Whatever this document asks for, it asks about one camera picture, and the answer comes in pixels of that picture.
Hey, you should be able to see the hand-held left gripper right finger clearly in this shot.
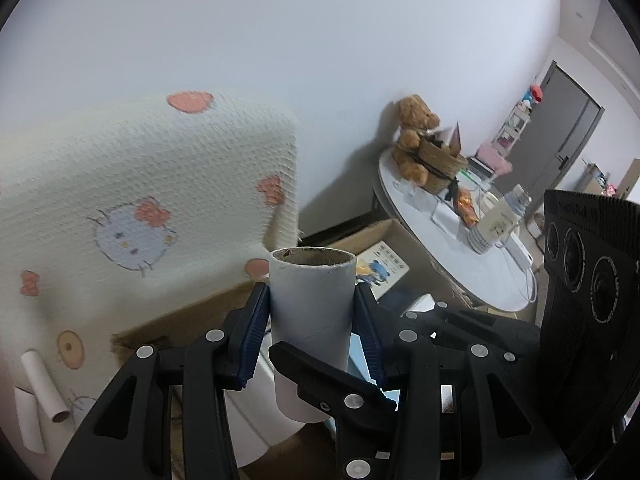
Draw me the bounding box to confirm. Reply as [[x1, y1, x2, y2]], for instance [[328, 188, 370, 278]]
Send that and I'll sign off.
[[355, 284, 576, 480]]

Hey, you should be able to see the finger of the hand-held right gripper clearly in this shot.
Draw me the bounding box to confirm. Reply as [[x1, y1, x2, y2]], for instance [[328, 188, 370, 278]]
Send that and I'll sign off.
[[269, 341, 401, 480], [400, 301, 543, 362]]

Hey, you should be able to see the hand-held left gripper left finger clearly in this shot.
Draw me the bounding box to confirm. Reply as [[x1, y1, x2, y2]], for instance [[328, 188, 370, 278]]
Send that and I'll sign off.
[[52, 282, 273, 480]]

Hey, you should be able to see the white cardboard tube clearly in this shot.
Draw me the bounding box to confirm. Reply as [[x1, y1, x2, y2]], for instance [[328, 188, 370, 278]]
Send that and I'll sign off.
[[270, 246, 357, 423], [21, 350, 72, 422], [14, 387, 47, 454], [222, 375, 307, 468]]

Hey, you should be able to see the cardboard box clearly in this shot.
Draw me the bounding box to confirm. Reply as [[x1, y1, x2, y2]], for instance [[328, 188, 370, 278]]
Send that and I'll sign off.
[[110, 217, 451, 480]]

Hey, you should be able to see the round white table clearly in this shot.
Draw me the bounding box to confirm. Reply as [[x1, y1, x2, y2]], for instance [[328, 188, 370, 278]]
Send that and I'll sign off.
[[377, 152, 546, 311]]

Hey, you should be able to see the cartoon printed tissue box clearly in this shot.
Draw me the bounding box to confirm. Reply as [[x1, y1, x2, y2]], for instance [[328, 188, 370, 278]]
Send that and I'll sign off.
[[356, 242, 410, 302]]

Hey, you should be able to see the white power strip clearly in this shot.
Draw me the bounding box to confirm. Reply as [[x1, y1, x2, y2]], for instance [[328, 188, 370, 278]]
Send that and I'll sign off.
[[500, 244, 533, 268]]

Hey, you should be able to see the stack of paper cups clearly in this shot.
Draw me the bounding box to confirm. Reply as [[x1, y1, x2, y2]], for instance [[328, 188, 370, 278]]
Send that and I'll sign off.
[[467, 225, 501, 256]]

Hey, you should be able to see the white bottle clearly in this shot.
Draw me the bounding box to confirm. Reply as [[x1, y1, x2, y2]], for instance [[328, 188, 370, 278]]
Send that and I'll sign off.
[[477, 185, 532, 246]]

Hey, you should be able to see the orange snack packet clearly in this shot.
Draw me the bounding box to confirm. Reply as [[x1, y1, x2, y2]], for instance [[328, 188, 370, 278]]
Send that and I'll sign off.
[[452, 187, 481, 226]]

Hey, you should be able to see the brown carton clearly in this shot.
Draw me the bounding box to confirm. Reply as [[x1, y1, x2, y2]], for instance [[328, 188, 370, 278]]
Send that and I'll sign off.
[[620, 159, 640, 201]]

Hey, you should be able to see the pink box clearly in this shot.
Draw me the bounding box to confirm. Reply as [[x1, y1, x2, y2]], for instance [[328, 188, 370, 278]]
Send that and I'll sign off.
[[475, 142, 513, 176]]

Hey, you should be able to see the woven basket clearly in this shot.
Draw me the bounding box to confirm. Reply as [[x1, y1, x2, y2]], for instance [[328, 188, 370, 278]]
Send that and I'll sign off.
[[417, 137, 468, 193]]

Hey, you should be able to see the triangular paper card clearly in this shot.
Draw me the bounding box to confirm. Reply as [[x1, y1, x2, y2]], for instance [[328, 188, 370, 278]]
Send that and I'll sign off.
[[432, 122, 463, 148]]

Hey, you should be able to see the white shelf rack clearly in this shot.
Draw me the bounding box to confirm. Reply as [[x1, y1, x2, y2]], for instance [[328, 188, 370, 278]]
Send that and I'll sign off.
[[495, 105, 531, 153]]

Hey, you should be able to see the cream printed blanket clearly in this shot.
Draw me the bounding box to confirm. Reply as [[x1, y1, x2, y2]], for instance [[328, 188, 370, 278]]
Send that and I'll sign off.
[[0, 90, 303, 461]]

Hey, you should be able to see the grey door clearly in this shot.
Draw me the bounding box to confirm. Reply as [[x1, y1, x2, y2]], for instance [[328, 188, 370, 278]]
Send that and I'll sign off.
[[510, 60, 603, 211]]

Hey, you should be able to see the brown teddy bear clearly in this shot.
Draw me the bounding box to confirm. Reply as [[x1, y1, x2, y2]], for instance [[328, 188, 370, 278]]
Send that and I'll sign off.
[[391, 95, 441, 183]]

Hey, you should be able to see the red and blue toy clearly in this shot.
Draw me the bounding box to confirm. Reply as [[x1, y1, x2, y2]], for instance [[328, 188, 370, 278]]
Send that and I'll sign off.
[[522, 84, 545, 111]]

